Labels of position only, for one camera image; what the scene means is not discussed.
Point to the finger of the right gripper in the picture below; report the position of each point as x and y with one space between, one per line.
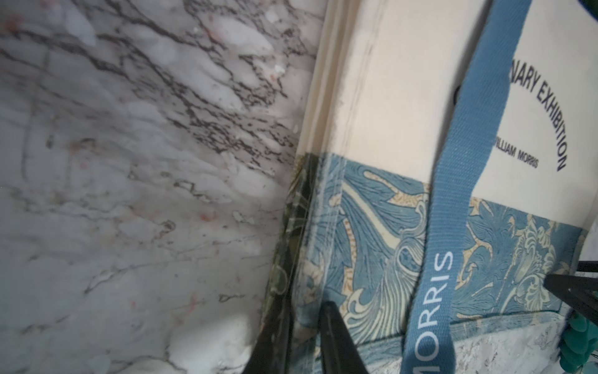
580 293

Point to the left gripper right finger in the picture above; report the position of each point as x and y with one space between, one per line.
339 353

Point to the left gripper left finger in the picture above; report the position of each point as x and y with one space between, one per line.
273 347

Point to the cream bag green handles floral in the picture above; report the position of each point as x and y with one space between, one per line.
290 238

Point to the cream bag blue floral pattern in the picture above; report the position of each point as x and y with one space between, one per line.
456 153

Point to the green rubber glove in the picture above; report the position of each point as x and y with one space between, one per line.
578 346

